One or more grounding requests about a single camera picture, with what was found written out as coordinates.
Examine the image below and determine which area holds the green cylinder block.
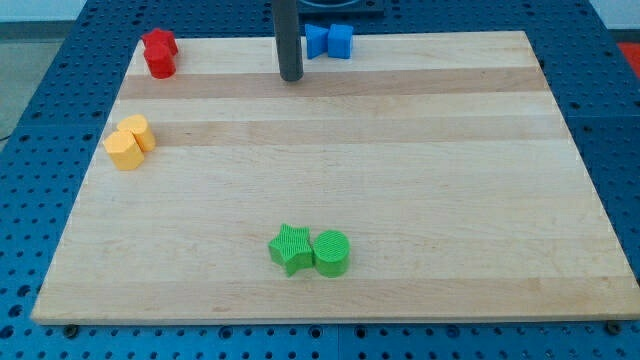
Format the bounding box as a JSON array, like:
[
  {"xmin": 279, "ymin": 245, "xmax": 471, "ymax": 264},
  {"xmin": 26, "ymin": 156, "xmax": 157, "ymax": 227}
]
[{"xmin": 313, "ymin": 230, "xmax": 350, "ymax": 278}]

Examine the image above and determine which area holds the green star block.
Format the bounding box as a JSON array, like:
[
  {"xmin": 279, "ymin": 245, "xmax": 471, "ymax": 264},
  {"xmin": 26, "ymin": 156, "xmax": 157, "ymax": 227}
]
[{"xmin": 268, "ymin": 224, "xmax": 314, "ymax": 277}]

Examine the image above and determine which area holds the light wooden board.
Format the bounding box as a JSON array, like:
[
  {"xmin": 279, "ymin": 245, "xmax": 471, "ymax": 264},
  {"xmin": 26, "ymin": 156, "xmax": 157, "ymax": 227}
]
[{"xmin": 31, "ymin": 31, "xmax": 639, "ymax": 325}]

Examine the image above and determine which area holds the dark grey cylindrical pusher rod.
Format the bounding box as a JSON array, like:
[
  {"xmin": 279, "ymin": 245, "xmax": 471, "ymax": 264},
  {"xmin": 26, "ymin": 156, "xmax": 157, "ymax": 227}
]
[{"xmin": 271, "ymin": 0, "xmax": 304, "ymax": 82}]

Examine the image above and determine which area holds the blue cube block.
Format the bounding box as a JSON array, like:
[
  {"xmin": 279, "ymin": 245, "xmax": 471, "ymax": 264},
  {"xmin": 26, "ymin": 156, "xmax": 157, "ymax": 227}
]
[{"xmin": 327, "ymin": 24, "xmax": 354, "ymax": 59}]

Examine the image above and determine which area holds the yellow cylinder block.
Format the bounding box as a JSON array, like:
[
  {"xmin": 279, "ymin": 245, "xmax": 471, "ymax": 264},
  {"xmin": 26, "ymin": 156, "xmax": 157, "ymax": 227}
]
[{"xmin": 117, "ymin": 114, "xmax": 156, "ymax": 152}]

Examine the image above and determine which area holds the yellow hexagon block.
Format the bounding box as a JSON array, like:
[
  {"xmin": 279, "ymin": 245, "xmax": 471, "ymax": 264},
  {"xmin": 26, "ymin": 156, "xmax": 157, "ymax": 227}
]
[{"xmin": 103, "ymin": 131, "xmax": 144, "ymax": 171}]

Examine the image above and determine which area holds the red cylinder block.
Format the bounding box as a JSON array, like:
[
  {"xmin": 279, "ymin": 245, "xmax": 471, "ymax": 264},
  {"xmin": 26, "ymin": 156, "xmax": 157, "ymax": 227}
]
[{"xmin": 143, "ymin": 44, "xmax": 176, "ymax": 79}]

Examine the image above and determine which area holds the red star block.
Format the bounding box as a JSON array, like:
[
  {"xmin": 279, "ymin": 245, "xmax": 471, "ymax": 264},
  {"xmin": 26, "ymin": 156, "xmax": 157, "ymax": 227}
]
[{"xmin": 141, "ymin": 28, "xmax": 179, "ymax": 56}]

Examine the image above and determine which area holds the black bolt left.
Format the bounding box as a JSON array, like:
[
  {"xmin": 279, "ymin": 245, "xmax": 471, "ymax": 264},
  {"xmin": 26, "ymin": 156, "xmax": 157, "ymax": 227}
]
[{"xmin": 63, "ymin": 324, "xmax": 79, "ymax": 339}]

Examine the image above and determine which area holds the black bolt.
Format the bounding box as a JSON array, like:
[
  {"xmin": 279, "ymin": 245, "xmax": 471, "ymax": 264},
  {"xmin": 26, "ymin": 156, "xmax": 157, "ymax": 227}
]
[
  {"xmin": 63, "ymin": 324, "xmax": 79, "ymax": 339},
  {"xmin": 605, "ymin": 321, "xmax": 622, "ymax": 336}
]

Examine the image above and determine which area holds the black bolt right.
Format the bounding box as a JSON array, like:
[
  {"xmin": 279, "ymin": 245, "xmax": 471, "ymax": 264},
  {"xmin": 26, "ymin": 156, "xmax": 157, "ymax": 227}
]
[{"xmin": 605, "ymin": 321, "xmax": 622, "ymax": 336}]

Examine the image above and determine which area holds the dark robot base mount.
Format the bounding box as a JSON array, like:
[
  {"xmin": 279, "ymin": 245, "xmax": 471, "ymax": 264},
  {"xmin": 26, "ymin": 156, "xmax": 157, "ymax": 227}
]
[{"xmin": 298, "ymin": 0, "xmax": 386, "ymax": 15}]

